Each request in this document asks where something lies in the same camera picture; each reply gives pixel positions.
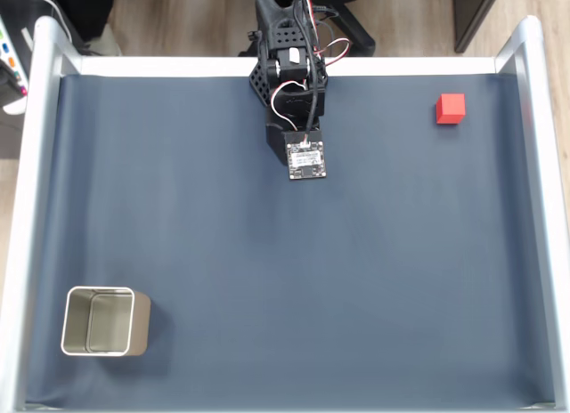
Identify red cube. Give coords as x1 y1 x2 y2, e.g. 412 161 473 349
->
435 93 467 126

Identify square metal tin container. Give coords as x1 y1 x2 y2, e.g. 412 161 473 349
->
60 286 151 358

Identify black office chair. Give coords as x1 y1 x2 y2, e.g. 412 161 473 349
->
306 0 377 58

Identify dark blue mat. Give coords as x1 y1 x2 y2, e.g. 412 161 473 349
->
24 73 558 409

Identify dark wooden cabinet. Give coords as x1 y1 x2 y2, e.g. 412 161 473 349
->
452 0 507 54

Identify white device coloured buttons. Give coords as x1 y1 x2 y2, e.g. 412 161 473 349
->
0 16 35 116

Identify black camera cable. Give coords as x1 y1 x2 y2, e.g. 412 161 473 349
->
289 0 326 145

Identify white red servo cable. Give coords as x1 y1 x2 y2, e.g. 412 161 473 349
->
271 80 311 132
316 37 353 69

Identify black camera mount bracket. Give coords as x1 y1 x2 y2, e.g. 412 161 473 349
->
265 117 322 166

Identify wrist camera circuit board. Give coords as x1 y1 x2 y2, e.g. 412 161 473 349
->
286 139 329 182

